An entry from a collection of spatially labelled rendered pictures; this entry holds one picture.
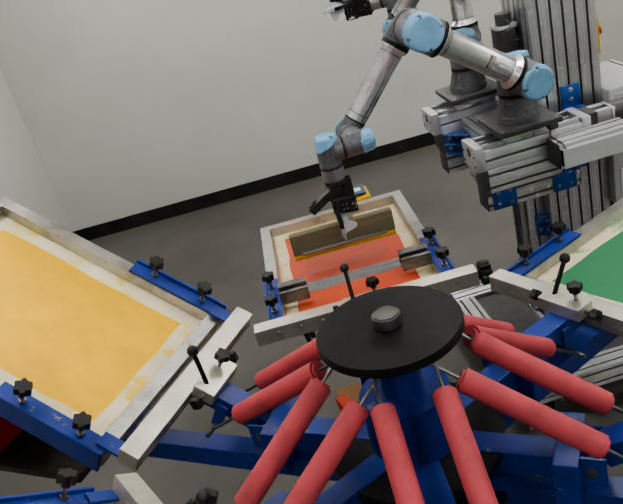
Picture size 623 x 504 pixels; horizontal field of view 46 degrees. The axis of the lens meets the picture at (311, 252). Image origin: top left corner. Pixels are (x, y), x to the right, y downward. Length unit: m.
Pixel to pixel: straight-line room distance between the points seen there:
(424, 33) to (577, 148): 0.69
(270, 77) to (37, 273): 3.99
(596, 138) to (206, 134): 3.91
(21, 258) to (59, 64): 3.88
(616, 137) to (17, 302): 1.95
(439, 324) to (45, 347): 1.03
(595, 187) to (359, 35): 3.25
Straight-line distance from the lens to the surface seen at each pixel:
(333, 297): 2.43
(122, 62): 5.97
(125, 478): 1.67
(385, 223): 2.50
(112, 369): 2.00
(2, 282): 2.20
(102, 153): 6.17
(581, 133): 2.73
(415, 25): 2.32
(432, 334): 1.49
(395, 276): 2.46
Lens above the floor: 2.16
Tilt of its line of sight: 26 degrees down
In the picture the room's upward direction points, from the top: 16 degrees counter-clockwise
